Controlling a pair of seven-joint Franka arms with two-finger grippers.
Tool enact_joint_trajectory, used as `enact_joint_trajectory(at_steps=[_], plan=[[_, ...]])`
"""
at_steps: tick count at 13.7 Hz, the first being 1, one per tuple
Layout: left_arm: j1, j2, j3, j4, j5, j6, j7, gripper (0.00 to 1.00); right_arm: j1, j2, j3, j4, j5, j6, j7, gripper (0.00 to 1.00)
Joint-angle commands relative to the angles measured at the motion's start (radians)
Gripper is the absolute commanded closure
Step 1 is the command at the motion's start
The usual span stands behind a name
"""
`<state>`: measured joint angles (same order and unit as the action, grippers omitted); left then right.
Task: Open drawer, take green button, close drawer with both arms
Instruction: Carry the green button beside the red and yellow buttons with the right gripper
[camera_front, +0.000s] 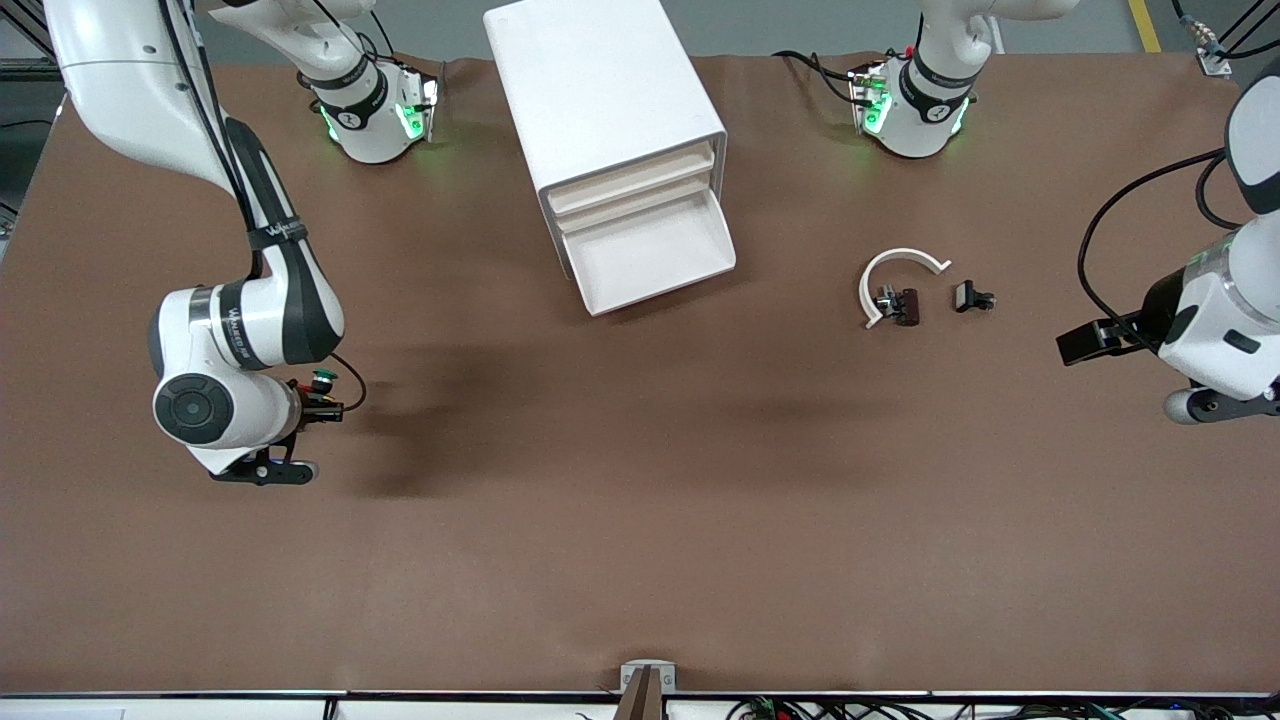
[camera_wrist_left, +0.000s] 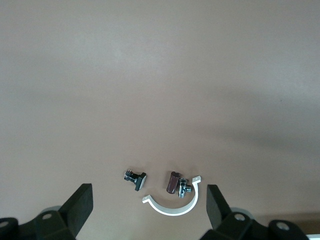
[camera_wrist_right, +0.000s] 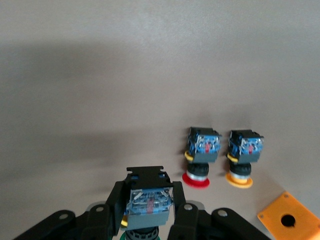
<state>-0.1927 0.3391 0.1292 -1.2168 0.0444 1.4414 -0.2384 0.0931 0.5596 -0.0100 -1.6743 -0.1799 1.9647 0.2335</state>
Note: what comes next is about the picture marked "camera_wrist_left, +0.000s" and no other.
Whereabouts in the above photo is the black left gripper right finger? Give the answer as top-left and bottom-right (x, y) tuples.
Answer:
(199, 184), (308, 240)

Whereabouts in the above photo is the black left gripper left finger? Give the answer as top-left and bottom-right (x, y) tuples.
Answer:
(0, 183), (94, 240)

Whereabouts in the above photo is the silver metal fitting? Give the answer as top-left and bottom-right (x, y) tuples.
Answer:
(177, 177), (193, 198)

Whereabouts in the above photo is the white semicircular clamp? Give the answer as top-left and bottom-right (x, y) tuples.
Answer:
(141, 175), (202, 216)

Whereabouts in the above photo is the brown cylinder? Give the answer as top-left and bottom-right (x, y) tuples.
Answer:
(165, 171), (181, 195)

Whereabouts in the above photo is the brown table mat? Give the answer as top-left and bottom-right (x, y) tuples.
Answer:
(0, 0), (320, 240)

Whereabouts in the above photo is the black square push switch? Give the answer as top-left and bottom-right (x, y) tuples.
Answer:
(123, 169), (148, 192)

